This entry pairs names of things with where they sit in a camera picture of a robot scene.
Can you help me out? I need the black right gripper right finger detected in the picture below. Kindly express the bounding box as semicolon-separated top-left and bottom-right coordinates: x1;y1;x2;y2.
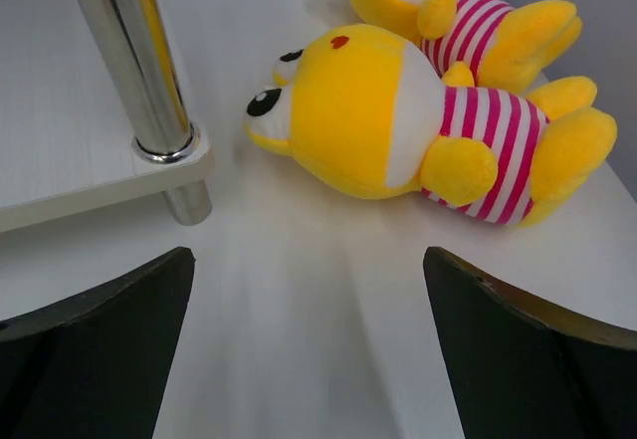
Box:
423;247;636;438

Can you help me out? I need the yellow frog plush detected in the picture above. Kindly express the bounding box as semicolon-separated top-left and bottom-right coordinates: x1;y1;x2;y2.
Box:
348;0;582;94
245;24;617;225

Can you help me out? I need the white two-tier shelf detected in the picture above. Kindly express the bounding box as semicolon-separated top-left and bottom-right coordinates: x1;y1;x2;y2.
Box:
1;0;214;231

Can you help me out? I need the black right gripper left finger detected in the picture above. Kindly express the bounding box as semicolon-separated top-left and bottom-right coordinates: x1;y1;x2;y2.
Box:
1;247;195;438

